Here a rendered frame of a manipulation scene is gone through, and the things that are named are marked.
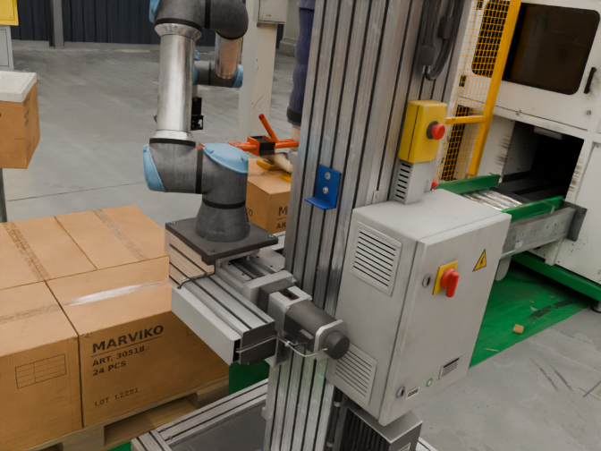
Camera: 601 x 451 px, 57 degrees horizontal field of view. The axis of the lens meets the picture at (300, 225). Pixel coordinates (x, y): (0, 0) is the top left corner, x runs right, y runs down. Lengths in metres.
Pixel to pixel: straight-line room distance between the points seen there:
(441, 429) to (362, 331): 1.36
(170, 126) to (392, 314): 0.70
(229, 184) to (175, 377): 1.06
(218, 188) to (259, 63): 1.96
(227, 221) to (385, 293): 0.46
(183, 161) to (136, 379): 1.03
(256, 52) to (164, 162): 1.96
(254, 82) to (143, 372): 1.82
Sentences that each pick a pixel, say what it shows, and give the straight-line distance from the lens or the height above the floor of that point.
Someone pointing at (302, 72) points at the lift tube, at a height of 1.37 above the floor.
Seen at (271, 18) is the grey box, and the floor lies 1.50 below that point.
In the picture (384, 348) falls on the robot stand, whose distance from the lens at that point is 1.27.
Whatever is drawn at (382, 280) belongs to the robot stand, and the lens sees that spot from 1.21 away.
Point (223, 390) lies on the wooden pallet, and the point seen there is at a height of 0.08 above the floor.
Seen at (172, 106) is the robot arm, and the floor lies 1.36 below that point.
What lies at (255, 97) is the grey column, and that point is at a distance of 3.33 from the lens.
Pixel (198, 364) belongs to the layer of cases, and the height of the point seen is 0.25.
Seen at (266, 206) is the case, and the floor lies 0.90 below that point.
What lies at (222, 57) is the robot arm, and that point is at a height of 1.45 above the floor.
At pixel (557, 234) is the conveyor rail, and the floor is 0.44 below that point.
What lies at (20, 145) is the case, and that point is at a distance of 3.26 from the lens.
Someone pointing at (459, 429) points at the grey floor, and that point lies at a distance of 2.64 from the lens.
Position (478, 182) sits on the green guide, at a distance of 3.91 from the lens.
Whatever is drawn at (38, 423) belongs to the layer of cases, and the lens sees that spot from 2.14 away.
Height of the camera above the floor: 1.66
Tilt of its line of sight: 23 degrees down
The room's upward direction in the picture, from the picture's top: 7 degrees clockwise
